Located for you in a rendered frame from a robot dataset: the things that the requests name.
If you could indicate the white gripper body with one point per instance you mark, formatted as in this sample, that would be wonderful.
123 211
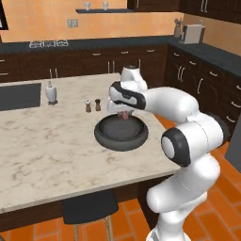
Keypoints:
116 107

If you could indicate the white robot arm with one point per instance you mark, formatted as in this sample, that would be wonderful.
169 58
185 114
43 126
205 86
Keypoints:
175 103

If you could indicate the pink sausage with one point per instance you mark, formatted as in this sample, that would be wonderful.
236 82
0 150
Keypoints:
125 116

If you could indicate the dark grey round bowl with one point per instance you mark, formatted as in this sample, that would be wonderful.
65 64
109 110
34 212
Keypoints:
120 141

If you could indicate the dark brown pepper shaker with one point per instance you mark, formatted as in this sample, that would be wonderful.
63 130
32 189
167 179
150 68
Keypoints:
98 105

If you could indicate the white-topped brown salt shaker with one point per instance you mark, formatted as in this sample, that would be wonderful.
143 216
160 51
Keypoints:
88 106

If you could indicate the dark wood base cupboards run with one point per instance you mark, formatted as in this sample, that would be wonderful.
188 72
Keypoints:
81 62

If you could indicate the white soap dispenser bottle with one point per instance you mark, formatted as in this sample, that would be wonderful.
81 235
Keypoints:
51 93

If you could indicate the dark wood cupboards with drawers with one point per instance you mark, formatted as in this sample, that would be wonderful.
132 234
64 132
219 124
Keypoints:
200 78

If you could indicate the hob with white grates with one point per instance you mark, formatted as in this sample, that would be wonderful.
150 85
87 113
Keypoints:
48 43

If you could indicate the dark grey sink basin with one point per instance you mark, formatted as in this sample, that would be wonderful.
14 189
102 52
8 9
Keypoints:
19 96

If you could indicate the grey pot with tools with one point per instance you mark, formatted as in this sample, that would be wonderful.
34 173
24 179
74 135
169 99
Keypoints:
177 29

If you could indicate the white cup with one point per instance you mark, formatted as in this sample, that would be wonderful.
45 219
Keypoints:
105 5
87 5

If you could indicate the black seat stool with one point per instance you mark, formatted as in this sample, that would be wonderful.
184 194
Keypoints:
89 207

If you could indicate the pale beige toaster box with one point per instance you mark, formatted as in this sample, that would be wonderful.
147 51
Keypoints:
191 34

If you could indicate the dark grey appliance panel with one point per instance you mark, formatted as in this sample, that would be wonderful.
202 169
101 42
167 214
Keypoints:
234 155

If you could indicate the dark wood kitchen island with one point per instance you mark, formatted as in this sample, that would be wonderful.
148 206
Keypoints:
28 216

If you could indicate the black framed window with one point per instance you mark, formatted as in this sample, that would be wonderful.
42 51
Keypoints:
2 14

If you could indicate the grey wall socket plate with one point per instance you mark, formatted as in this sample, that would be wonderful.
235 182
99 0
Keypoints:
72 23

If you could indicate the dark wall shelf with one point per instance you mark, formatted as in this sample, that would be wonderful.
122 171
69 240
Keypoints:
103 10

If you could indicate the dark wood wall cupboards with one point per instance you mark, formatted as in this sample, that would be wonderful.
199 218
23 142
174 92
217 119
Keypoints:
194 8

